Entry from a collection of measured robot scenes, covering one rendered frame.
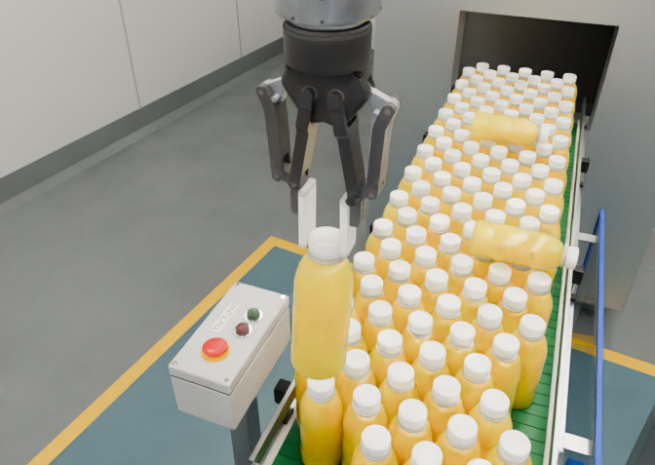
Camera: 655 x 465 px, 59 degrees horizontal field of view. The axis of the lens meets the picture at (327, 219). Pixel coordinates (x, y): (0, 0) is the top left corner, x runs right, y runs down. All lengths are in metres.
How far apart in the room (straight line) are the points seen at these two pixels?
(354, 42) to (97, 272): 2.54
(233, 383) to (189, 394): 0.08
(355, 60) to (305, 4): 0.06
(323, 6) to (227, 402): 0.59
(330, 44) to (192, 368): 0.55
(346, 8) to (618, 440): 2.04
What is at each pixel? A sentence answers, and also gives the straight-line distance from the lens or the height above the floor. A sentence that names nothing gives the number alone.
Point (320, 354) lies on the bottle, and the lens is 0.67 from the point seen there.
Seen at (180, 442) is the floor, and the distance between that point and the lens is 2.18.
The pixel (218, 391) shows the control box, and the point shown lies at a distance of 0.87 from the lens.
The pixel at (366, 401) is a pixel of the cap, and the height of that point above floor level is 1.08.
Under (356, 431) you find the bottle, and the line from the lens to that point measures 0.88.
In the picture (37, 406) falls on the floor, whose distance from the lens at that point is 2.44.
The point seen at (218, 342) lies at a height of 1.11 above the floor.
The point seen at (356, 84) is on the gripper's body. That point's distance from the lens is 0.51.
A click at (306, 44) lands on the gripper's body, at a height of 1.60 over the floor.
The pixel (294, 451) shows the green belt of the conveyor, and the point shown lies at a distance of 1.02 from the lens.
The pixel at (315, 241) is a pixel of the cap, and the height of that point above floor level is 1.39.
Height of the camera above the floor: 1.74
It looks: 34 degrees down
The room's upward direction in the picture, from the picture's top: straight up
